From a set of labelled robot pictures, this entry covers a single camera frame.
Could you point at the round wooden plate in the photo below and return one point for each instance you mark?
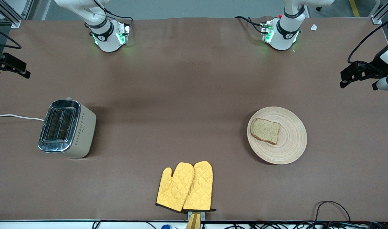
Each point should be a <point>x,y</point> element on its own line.
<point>292,143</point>

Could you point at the brown bread slice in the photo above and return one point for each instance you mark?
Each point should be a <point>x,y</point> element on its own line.
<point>265,130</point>

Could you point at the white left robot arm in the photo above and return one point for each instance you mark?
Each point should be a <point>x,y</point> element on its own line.
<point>284,35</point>

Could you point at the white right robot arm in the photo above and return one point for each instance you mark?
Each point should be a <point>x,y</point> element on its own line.
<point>108,41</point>

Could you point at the chrome and cream toaster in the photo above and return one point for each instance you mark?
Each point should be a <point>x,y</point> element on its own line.
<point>82,133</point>

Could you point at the small white paper scrap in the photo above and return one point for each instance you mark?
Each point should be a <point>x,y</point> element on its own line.
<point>314,27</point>

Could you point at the brown table cover mat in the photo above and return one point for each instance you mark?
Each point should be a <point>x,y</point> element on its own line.
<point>194,79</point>

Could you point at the yellow quilted oven mitt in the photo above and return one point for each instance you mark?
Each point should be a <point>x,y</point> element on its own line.
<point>176,187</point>
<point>200,187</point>

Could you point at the small blue cap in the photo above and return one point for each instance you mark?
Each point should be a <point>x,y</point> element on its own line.
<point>165,227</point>

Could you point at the aluminium frame post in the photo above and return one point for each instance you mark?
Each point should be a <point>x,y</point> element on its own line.
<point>377,19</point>
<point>16,23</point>

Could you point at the small metal bracket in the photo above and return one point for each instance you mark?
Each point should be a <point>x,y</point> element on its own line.
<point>203,215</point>

